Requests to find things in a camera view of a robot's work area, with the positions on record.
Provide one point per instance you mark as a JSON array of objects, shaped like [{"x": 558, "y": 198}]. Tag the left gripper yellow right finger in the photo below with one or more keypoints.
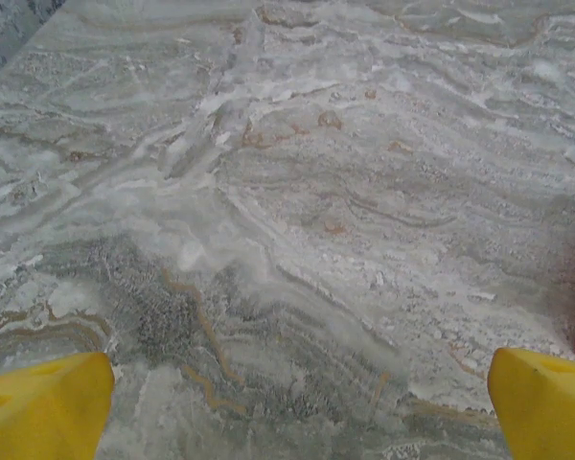
[{"x": 546, "y": 412}]

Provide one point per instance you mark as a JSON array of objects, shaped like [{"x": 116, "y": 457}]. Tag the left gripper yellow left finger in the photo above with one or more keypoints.
[{"x": 38, "y": 412}]

